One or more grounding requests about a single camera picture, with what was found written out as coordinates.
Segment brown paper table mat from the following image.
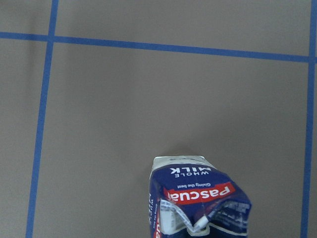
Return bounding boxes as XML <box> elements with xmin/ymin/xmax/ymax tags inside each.
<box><xmin>0</xmin><ymin>0</ymin><xmax>317</xmax><ymax>238</ymax></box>

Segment blue white milk carton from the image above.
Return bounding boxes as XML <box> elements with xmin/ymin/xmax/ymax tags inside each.
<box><xmin>149</xmin><ymin>156</ymin><xmax>252</xmax><ymax>238</ymax></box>

